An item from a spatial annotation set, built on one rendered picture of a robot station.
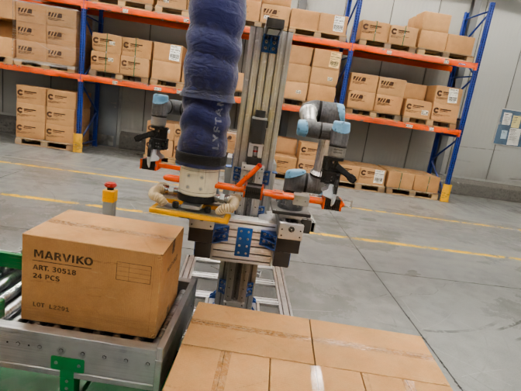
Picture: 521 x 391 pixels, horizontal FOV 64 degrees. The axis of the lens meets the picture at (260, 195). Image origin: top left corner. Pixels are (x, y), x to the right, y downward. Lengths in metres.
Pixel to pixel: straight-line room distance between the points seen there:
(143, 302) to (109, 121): 9.00
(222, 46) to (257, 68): 0.80
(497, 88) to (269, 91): 9.84
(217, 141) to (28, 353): 1.17
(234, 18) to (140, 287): 1.17
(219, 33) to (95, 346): 1.35
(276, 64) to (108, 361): 1.75
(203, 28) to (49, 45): 8.12
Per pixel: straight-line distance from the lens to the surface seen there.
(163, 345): 1.83
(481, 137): 11.90
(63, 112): 9.72
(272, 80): 2.52
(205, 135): 1.74
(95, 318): 2.02
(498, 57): 11.99
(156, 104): 2.12
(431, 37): 9.84
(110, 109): 10.69
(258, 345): 2.01
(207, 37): 1.73
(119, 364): 1.92
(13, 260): 2.62
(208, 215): 1.76
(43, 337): 1.98
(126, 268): 1.86
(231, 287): 2.69
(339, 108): 2.26
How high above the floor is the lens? 1.63
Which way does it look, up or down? 13 degrees down
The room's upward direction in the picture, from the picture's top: 8 degrees clockwise
